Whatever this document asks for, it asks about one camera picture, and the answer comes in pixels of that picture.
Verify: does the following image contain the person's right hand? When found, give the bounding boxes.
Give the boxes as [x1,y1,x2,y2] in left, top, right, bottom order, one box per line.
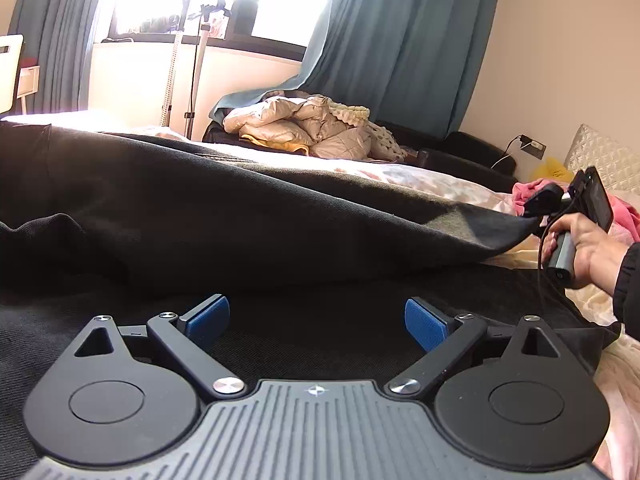
[542,214,630,296]

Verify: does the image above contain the white wooden chair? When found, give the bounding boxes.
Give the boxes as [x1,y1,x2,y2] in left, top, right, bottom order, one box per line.
[0,35,24,115]

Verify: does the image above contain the pink fleece blanket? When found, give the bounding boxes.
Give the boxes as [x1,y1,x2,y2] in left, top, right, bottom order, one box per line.
[512,179,639,244]

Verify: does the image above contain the quilted white headboard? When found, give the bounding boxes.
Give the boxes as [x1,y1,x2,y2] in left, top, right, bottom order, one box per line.
[564,124,640,195]

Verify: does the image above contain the yellow pillow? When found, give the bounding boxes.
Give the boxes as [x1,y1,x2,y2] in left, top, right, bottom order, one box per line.
[529,157,575,184]

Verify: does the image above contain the wall power outlet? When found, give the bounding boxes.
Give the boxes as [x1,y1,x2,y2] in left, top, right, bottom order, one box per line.
[518,134,547,160]

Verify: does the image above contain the pastel bed sheet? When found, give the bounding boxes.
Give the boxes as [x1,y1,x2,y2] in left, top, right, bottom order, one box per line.
[17,133,639,479]

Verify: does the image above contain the beige quilted jacket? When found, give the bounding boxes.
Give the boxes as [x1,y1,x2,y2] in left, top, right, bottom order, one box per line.
[222,90,408,162]

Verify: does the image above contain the dark framed window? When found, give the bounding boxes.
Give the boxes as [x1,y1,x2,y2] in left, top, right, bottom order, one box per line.
[104,0,329,61]

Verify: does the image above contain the black sleeved right forearm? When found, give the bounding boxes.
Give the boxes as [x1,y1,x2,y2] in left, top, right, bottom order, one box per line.
[613,243,640,340]

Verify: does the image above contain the right blue curtain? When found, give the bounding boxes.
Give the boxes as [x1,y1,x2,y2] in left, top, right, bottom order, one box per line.
[208,0,505,139]

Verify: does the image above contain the black sofa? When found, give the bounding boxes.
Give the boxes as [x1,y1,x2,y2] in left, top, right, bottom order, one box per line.
[203,122,516,193]

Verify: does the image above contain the left blue curtain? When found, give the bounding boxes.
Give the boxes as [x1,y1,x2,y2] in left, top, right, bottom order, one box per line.
[9,0,100,114]

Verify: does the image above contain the blue curtain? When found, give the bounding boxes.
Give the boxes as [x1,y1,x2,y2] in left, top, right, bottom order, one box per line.
[208,0,505,139]
[9,0,100,114]

